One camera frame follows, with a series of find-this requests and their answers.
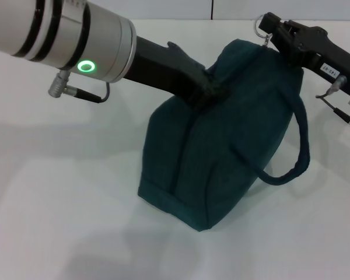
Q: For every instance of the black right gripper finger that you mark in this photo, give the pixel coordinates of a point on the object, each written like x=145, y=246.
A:
x=291, y=52
x=283, y=24

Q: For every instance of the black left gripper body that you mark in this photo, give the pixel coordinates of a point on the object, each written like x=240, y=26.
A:
x=163, y=70

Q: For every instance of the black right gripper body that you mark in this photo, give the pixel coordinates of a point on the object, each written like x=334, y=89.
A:
x=332, y=58

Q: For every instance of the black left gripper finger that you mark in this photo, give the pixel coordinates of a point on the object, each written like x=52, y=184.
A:
x=202, y=97
x=216, y=84

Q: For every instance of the dark teal insulated lunch bag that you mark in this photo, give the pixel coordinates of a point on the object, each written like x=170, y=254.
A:
x=216, y=151

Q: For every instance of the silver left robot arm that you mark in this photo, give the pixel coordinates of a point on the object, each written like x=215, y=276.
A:
x=61, y=32

